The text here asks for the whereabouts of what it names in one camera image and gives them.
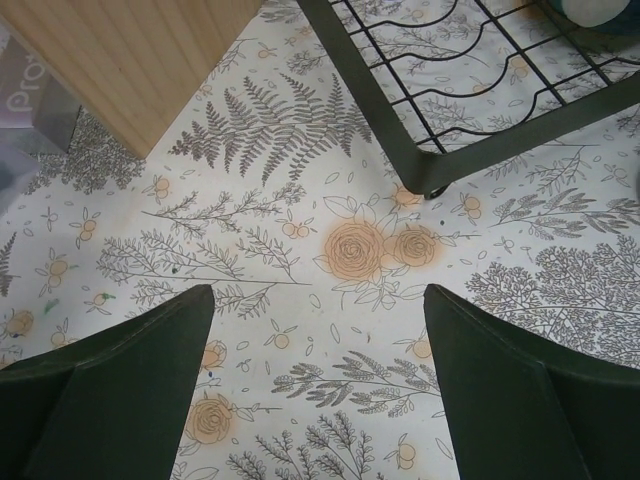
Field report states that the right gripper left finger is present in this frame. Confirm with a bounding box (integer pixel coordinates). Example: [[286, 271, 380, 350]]
[[1, 284, 215, 479]]

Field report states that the floral table mat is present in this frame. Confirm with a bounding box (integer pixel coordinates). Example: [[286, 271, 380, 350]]
[[1, 1, 639, 479]]

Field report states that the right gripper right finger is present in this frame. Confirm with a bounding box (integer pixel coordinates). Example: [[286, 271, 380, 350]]
[[424, 284, 639, 479]]

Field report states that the black wire dish rack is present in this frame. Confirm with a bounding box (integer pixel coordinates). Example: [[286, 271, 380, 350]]
[[300, 1, 639, 198]]

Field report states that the silver Protect toothpaste box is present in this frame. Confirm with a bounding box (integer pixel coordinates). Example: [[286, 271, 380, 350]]
[[1, 37, 80, 154]]

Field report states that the teal spotted bowl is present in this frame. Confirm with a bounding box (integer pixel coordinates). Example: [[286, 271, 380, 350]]
[[548, 0, 640, 35]]

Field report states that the wooden two-tier shelf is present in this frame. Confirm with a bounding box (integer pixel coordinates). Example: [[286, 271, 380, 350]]
[[1, 1, 261, 158]]

